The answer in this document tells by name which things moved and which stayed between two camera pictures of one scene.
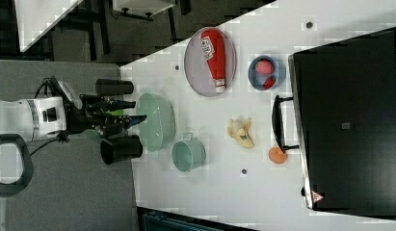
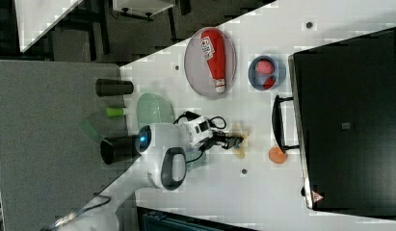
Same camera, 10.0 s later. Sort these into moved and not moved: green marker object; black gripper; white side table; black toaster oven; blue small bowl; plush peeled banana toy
Moved: black gripper; plush peeled banana toy
Not moved: green marker object; white side table; blue small bowl; black toaster oven
